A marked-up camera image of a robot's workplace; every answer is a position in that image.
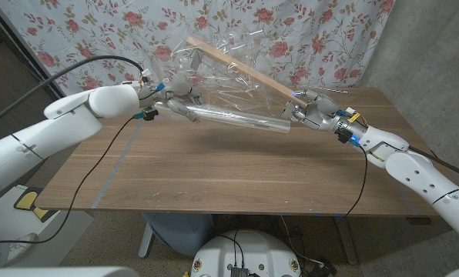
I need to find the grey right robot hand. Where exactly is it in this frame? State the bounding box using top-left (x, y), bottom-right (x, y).
top-left (282, 88), bottom-right (369, 144)

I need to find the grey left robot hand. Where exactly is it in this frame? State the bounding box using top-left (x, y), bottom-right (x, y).
top-left (139, 80), bottom-right (206, 124)

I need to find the transparent cling film sheet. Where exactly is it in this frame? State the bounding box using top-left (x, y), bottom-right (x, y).
top-left (146, 34), bottom-right (306, 130)

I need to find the cling film roll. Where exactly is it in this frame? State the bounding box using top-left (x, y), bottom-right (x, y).
top-left (154, 100), bottom-right (293, 135)

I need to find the wooden stick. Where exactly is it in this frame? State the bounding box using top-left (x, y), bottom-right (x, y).
top-left (185, 35), bottom-right (310, 109)

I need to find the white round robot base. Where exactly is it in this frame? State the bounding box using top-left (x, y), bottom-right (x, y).
top-left (190, 229), bottom-right (303, 277)

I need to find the floral print curtain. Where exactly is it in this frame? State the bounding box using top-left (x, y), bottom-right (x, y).
top-left (0, 0), bottom-right (396, 108)

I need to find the grey table leg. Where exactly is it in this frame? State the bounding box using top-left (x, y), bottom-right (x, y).
top-left (335, 215), bottom-right (358, 265)

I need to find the blue-grey chair seat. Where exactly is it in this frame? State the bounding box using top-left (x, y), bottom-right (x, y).
top-left (142, 213), bottom-right (215, 258)

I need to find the black power adapter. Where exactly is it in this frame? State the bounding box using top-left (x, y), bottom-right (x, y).
top-left (308, 258), bottom-right (338, 277)

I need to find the white floor platform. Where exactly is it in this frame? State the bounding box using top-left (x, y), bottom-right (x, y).
top-left (0, 184), bottom-right (95, 269)

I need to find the yellow and black pad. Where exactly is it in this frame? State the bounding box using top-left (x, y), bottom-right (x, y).
top-left (13, 187), bottom-right (52, 223)

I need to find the white shoe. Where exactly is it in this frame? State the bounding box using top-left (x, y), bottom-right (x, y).
top-left (5, 232), bottom-right (38, 265)

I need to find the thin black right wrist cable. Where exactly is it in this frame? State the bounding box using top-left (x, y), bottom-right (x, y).
top-left (343, 145), bottom-right (370, 219)

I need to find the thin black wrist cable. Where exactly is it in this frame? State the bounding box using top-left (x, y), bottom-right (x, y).
top-left (0, 116), bottom-right (137, 245)
top-left (343, 145), bottom-right (370, 219)

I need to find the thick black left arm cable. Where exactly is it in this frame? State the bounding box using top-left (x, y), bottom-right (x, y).
top-left (0, 55), bottom-right (146, 131)

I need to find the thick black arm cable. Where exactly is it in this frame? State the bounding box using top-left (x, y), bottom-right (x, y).
top-left (0, 55), bottom-right (146, 131)
top-left (407, 145), bottom-right (459, 183)

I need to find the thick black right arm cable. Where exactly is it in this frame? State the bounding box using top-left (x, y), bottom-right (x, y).
top-left (407, 145), bottom-right (459, 183)

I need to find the thin black left wrist cable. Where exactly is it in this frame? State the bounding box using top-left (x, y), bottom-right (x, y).
top-left (0, 116), bottom-right (137, 245)

